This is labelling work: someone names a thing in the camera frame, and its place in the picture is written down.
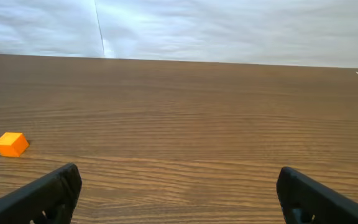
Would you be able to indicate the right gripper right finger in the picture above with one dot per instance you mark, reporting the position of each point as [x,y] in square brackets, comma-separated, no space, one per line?
[309,199]

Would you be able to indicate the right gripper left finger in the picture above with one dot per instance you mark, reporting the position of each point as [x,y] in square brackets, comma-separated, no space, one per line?
[48,193]

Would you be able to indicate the orange cube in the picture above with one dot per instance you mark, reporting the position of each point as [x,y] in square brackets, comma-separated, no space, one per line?
[10,144]

